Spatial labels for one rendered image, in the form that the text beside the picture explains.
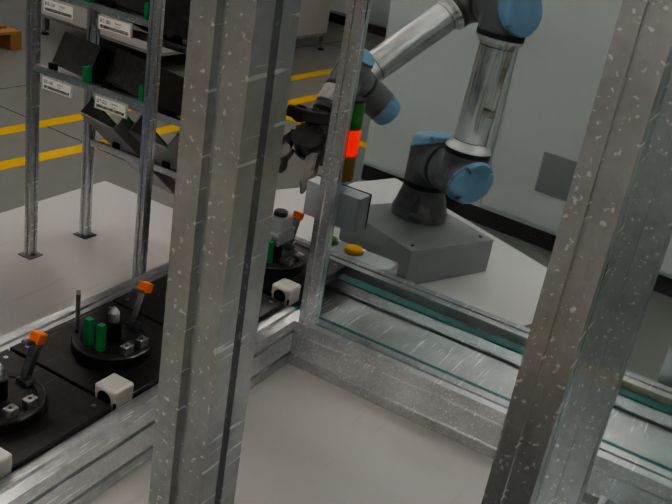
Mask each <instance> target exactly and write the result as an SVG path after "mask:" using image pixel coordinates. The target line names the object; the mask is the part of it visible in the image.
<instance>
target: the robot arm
mask: <svg viewBox="0 0 672 504"><path fill-rule="evenodd" d="M339 58H340V57H339ZM339 58H338V59H337V62H336V64H335V66H334V68H333V69H332V70H331V72H330V73H329V76H328V78H327V80H326V82H325V84H324V86H323V87H322V89H321V91H319V95H318V96H317V98H316V101H315V103H314V105H313V108H310V107H306V106H304V105H302V104H298V105H292V104H289V105H288V107H287V112H286V115H287V116H289V117H292V118H293V120H295V121H296V122H301V124H300V125H297V126H295V127H296V128H295V129H291V131H290V132H289V133H287V134H286V135H284V136H283V142H282V149H281V157H280V164H279V171H278V172H279V173H282V172H284V171H285V170H286V168H287V163H288V160H289V159H290V158H291V156H292V155H293V154H294V152H295V154H296V155H297V156H298V157H299V158H300V159H302V160H305V164H306V167H305V170H304V171H303V178H302V180H301V181H300V194H303V193H304V192H305V191H306V189H307V182H308V180H309V179H312V178H314V177H317V176H318V173H317V172H318V168H319V166H322V165H323V160H324V154H325V148H326V141H327V135H328V128H329V122H330V116H331V109H332V103H333V96H334V90H335V84H336V77H337V71H338V64H339ZM303 122H306V123H303ZM294 144H295V145H294ZM293 145H294V148H295V150H294V149H293V148H292V147H293Z"/></svg>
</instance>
